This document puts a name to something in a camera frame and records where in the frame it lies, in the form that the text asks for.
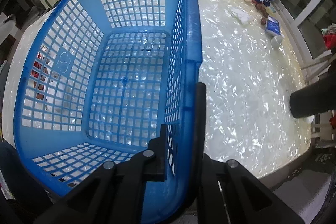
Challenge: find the brown nut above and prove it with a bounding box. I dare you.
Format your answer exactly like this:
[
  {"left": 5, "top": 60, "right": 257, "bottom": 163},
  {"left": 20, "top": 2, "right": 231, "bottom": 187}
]
[{"left": 260, "top": 18, "right": 267, "bottom": 26}]

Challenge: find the blue plastic basket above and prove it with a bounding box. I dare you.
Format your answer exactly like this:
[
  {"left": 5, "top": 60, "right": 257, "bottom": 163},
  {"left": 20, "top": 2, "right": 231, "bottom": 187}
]
[{"left": 13, "top": 0, "right": 202, "bottom": 223}]

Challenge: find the small white cup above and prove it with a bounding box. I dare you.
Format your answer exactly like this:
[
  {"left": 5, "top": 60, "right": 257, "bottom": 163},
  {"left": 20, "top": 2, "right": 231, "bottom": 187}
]
[{"left": 270, "top": 34, "right": 284, "bottom": 49}]

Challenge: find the blue tissue pack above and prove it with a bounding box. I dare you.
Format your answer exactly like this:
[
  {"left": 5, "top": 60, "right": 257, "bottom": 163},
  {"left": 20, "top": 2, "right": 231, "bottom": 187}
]
[{"left": 265, "top": 16, "right": 281, "bottom": 36}]

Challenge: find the white crumpled tissue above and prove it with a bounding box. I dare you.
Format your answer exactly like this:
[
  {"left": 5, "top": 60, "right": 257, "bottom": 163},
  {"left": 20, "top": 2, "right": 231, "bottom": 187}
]
[{"left": 230, "top": 8, "right": 251, "bottom": 25}]

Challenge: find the red snack packet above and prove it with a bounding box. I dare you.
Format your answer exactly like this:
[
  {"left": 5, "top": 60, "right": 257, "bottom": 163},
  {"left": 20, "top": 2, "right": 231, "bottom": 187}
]
[{"left": 31, "top": 45, "right": 50, "bottom": 100}]

